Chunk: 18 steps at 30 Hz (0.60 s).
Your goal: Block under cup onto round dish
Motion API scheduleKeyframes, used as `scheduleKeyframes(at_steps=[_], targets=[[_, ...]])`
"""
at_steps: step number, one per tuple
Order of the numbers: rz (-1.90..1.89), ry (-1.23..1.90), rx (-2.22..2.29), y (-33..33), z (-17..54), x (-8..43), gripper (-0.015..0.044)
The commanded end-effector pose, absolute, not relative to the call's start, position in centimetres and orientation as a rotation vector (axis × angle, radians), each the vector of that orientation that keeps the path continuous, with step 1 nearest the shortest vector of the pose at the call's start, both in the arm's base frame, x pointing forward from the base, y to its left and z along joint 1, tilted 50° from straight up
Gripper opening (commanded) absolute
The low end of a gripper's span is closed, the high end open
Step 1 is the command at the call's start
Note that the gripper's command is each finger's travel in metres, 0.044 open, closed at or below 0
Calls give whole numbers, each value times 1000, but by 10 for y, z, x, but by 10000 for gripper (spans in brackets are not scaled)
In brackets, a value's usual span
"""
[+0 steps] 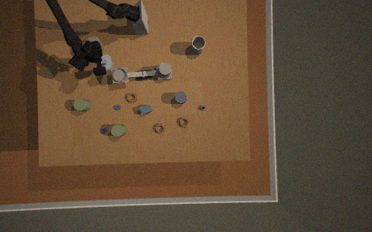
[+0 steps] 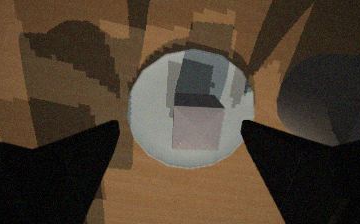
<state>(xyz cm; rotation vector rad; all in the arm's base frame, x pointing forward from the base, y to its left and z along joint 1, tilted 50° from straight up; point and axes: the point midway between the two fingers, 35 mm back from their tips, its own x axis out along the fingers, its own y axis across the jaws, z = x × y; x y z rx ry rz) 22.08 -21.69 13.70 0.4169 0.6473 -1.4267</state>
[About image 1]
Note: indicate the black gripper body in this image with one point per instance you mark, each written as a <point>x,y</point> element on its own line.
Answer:
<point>99,70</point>

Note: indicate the pale grey round dish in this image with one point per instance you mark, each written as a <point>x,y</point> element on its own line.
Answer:
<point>109,62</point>

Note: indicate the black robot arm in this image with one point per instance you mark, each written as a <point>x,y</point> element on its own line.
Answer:
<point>83,52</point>

